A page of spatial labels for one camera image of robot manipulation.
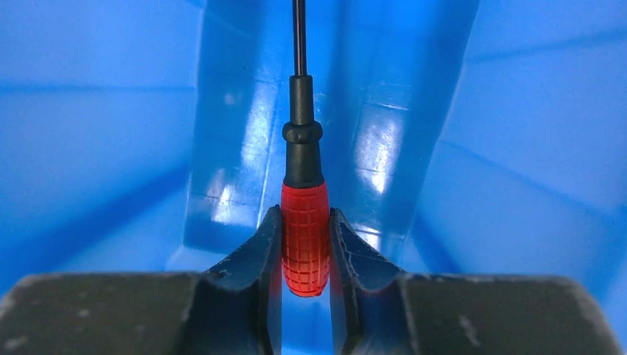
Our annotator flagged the blue plastic bin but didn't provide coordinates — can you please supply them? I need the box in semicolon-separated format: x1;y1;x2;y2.
1;1;626;343

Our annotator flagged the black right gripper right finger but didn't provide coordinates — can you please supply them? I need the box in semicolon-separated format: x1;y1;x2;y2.
329;209;623;354

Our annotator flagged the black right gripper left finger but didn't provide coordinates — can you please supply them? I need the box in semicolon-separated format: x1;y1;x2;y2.
1;206;282;354

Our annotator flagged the red black screwdriver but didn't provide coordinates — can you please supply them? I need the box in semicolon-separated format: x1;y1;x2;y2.
280;1;330;297

